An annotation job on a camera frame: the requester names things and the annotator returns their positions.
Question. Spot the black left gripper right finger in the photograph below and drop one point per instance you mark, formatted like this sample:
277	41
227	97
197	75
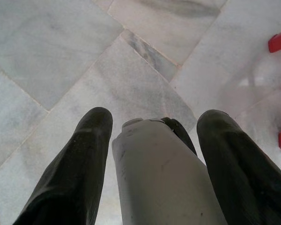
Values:
243	187

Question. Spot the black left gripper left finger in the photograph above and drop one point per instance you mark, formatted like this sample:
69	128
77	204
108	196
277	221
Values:
70	182

